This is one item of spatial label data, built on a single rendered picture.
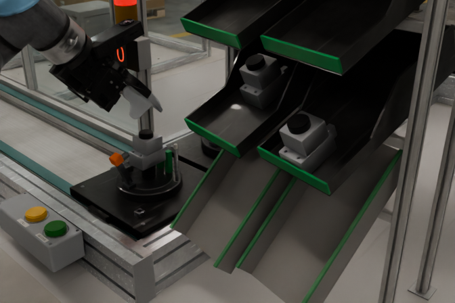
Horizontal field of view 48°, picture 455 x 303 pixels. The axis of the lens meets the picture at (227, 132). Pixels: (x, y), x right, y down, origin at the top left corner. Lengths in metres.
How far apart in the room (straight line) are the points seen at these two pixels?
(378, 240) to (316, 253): 0.39
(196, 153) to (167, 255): 0.33
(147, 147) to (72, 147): 0.43
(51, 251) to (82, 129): 0.53
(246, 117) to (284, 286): 0.26
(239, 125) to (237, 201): 0.15
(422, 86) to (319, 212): 0.25
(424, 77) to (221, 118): 0.31
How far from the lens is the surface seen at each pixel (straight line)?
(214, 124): 0.81
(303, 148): 0.66
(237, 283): 1.01
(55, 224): 1.02
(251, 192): 0.86
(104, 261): 0.99
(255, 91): 0.79
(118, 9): 1.18
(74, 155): 1.38
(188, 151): 1.24
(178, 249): 0.98
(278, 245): 0.82
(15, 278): 1.10
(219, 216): 0.88
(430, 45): 0.67
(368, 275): 1.07
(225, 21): 0.75
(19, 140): 1.52
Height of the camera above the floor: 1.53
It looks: 25 degrees down
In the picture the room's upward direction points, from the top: straight up
